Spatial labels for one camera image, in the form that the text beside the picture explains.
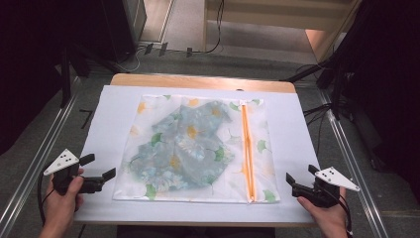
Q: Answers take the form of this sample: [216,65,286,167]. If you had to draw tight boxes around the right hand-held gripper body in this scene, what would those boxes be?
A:
[291,167,361,209]

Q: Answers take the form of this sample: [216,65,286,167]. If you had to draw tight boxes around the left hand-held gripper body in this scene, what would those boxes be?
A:
[43,148,105,196]

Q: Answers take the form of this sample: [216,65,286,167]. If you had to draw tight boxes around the white floral mesh laundry bag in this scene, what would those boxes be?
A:
[112,93,281,204]

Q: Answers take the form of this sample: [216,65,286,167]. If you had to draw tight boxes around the person's right hand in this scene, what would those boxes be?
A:
[296,187,350,234]

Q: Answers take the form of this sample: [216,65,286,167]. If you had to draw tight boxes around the person's left hand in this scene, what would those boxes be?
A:
[44,168,85,231]

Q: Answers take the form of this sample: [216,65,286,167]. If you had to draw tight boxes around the white table mat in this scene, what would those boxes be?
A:
[73,84,321,225]

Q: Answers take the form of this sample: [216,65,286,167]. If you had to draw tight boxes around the blue floral garment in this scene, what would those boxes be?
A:
[127,100,236,194]

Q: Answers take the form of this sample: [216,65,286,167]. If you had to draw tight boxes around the black metal stand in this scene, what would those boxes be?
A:
[280,58,348,121]
[59,45,72,109]

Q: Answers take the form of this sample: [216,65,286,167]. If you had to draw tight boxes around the wooden table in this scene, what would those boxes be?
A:
[109,72,297,94]

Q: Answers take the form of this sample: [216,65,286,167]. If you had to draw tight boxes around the dark cabinet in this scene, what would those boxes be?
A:
[100,0,149,63]

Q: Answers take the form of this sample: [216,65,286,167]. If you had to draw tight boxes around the light wooden shelf unit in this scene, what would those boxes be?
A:
[202,0,363,64]

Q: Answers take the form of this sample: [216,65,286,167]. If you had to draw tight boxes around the metal floor rail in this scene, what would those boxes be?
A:
[0,76,82,234]
[317,89,391,238]

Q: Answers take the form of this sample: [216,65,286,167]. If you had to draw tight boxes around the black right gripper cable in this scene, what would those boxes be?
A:
[339,193,354,236]

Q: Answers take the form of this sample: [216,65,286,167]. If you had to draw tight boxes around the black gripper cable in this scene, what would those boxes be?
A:
[36,171,55,228]
[339,193,354,236]

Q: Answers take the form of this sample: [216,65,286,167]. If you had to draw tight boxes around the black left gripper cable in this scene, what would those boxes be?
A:
[36,171,55,228]

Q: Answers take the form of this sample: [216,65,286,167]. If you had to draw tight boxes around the black floor cables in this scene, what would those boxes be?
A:
[302,102,333,157]

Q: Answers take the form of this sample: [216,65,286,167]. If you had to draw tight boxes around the white floor cable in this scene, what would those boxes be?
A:
[114,46,147,74]

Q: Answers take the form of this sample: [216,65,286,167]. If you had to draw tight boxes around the black hanging cable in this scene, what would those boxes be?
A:
[197,0,226,55]

